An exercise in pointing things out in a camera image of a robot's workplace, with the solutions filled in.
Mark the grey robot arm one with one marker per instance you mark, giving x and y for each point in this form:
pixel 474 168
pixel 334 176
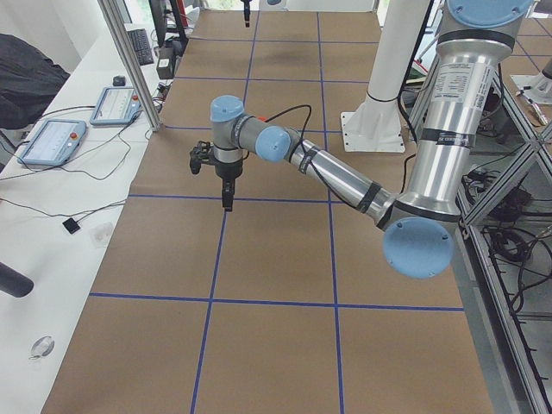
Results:
pixel 419 221

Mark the white camera stand base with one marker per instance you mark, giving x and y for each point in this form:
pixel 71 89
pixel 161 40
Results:
pixel 375 126

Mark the black keyboard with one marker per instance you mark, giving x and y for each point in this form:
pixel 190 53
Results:
pixel 140 43

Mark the aluminium profile post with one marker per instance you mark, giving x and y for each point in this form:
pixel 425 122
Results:
pixel 115 24

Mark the black power box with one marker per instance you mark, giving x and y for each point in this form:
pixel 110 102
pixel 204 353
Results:
pixel 167 63

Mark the black computer mouse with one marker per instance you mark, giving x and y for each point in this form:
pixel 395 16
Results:
pixel 119 80

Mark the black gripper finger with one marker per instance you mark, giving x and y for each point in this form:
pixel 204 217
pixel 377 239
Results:
pixel 228 194

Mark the teach pendant far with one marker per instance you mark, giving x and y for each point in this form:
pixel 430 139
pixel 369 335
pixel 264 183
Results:
pixel 116 106

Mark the black gripper body arm one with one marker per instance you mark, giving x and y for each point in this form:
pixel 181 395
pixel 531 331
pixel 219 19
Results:
pixel 227 171

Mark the teach pendant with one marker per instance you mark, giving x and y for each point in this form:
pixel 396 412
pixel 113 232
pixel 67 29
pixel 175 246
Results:
pixel 54 143
pixel 116 106

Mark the teach pendant near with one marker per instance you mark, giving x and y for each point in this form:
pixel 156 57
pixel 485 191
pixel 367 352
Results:
pixel 54 143

